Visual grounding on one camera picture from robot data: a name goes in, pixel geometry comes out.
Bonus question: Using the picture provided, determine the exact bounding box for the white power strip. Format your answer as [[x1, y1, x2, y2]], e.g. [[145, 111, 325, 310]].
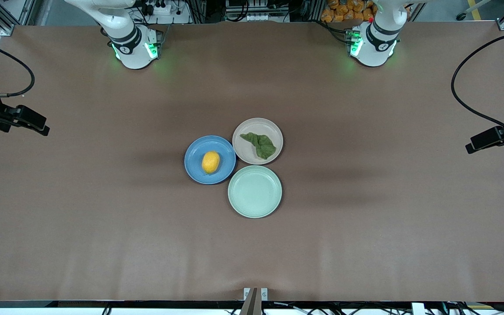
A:
[[140, 0, 191, 25]]

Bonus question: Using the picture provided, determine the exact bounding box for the black base cable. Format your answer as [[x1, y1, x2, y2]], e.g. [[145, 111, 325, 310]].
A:
[[315, 20, 351, 45]]

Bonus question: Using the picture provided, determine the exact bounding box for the green lettuce leaf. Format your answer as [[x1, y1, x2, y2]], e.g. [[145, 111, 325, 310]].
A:
[[240, 132, 277, 160]]

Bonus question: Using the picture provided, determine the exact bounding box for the light green plate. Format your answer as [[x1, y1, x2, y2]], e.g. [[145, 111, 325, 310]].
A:
[[227, 165, 283, 219]]

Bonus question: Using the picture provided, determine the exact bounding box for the bag of orange fruit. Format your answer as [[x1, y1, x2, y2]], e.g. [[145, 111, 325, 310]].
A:
[[321, 0, 377, 23]]

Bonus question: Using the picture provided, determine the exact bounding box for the brown table cover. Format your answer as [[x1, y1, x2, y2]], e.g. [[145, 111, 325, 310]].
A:
[[0, 21, 504, 302]]

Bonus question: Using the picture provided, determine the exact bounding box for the blue plate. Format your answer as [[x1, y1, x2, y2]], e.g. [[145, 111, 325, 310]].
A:
[[184, 135, 237, 185]]

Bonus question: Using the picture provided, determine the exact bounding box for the yellow lemon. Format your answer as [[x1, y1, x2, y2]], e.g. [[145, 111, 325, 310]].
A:
[[201, 151, 221, 175]]

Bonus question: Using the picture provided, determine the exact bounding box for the beige plate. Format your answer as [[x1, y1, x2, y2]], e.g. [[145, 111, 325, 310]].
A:
[[232, 118, 284, 165]]

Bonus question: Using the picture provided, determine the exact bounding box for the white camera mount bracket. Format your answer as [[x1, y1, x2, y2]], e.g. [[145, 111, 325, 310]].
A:
[[243, 287, 269, 301]]

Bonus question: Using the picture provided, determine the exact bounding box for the grey camera mount beam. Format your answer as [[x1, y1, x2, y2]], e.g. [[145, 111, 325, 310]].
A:
[[239, 287, 263, 315]]

